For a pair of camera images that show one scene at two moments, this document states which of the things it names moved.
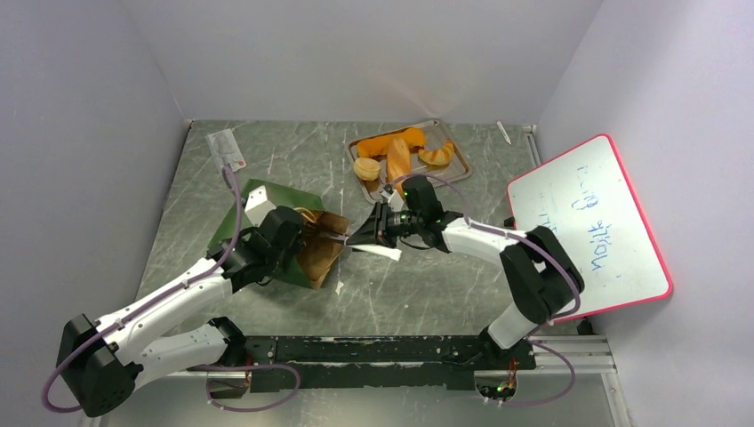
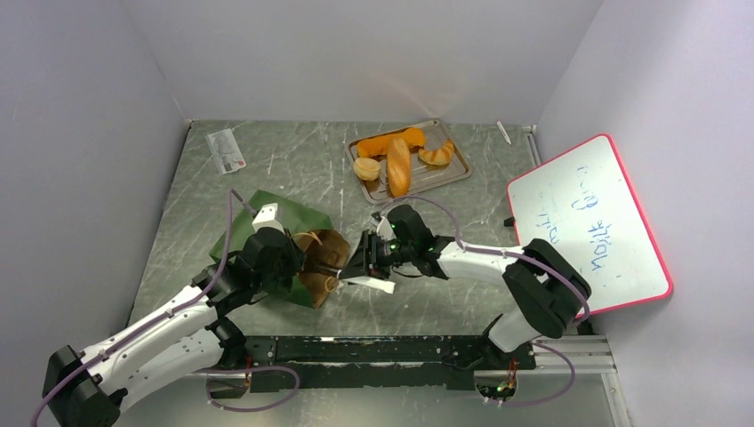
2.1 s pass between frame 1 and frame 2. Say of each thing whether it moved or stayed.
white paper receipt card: stayed
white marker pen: stayed
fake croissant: stayed
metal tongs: moved
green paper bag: moved
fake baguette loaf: stayed
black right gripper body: moved
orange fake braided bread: stayed
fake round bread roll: stayed
